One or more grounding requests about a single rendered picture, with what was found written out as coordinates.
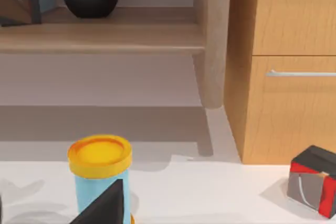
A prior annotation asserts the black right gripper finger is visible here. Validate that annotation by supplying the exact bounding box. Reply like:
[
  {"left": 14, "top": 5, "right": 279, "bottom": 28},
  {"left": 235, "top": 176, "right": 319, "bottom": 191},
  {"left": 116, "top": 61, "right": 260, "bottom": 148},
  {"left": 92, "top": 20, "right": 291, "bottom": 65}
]
[{"left": 69, "top": 178, "right": 124, "bottom": 224}]

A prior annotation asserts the long metal handle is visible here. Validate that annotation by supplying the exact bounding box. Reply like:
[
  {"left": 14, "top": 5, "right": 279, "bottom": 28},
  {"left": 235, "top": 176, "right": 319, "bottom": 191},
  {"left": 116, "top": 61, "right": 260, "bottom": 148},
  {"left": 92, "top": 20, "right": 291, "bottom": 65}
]
[{"left": 265, "top": 69, "right": 336, "bottom": 78}]

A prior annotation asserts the blue can with yellow lid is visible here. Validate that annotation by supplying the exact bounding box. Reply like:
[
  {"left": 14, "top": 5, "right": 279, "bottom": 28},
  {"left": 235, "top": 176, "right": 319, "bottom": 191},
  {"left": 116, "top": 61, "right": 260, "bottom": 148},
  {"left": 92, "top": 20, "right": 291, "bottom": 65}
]
[{"left": 67, "top": 134, "right": 135, "bottom": 224}]

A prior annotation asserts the brown wooden box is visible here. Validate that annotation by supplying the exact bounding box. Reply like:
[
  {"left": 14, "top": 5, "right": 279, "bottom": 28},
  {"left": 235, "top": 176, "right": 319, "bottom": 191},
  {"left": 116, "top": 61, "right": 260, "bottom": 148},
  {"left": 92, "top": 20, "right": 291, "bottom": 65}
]
[{"left": 0, "top": 0, "right": 42, "bottom": 27}]

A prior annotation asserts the wooden cupboard door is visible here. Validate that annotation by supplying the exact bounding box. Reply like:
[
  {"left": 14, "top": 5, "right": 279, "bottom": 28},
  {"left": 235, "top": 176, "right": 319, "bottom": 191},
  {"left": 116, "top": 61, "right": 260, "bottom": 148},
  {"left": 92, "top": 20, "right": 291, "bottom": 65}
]
[{"left": 251, "top": 0, "right": 336, "bottom": 56}]

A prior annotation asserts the red and grey box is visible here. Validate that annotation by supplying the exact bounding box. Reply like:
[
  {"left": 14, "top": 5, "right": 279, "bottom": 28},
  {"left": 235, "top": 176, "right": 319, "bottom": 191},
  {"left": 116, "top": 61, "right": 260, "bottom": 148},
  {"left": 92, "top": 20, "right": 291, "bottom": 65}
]
[{"left": 287, "top": 145, "right": 336, "bottom": 219}]

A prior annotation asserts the wooden drawer front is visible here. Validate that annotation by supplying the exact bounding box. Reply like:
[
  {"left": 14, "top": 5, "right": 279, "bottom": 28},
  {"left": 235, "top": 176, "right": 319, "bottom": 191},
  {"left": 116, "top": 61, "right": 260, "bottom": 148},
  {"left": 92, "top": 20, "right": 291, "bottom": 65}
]
[{"left": 241, "top": 55, "right": 336, "bottom": 165}]

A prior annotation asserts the pale wooden open shelf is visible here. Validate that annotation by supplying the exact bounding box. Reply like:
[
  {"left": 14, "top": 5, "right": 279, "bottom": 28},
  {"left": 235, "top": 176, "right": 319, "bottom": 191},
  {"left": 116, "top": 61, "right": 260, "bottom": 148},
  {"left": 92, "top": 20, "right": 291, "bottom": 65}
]
[{"left": 0, "top": 0, "right": 232, "bottom": 110}]

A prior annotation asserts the wooden cupboard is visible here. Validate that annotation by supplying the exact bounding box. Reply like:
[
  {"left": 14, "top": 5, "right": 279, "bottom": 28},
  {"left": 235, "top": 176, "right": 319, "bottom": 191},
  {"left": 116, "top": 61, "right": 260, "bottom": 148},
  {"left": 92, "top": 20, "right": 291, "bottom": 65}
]
[{"left": 223, "top": 0, "right": 336, "bottom": 165}]

